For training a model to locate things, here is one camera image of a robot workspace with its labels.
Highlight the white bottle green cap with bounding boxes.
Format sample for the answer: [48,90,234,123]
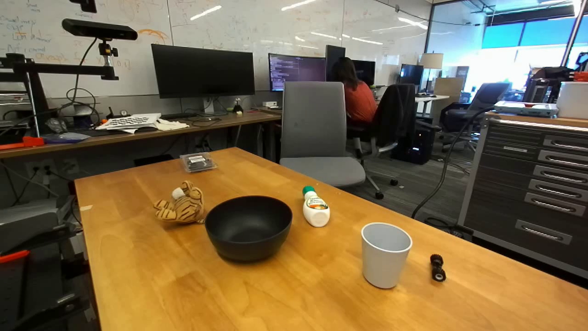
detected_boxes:
[304,186,331,228]

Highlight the person in red shirt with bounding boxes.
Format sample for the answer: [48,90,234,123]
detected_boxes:
[333,57,379,125]

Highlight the black bowl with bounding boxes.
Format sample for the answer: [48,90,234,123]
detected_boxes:
[206,195,293,263]

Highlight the grey office chair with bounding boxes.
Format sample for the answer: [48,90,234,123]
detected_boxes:
[280,81,385,199]

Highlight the wooden back desk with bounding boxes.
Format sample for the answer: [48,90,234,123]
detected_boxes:
[0,110,282,160]

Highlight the large black monitor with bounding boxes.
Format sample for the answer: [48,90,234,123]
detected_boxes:
[151,44,256,116]

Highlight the black office chair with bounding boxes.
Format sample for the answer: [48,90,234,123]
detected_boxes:
[440,81,511,153]

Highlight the small black double ring object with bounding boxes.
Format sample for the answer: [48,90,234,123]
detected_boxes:
[431,254,447,281]

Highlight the papers on desk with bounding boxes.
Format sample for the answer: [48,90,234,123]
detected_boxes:
[98,114,186,134]

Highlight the black camera on mount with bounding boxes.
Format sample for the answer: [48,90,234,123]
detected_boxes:
[63,18,138,41]

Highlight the clear plastic packet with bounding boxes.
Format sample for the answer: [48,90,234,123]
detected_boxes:
[181,153,216,173]

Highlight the tiger plush toy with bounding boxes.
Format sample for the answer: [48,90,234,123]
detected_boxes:
[155,180,206,224]

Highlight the white paper cup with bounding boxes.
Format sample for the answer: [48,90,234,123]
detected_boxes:
[361,223,414,289]

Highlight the grey drawer cabinet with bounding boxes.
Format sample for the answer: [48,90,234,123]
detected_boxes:
[460,116,588,280]

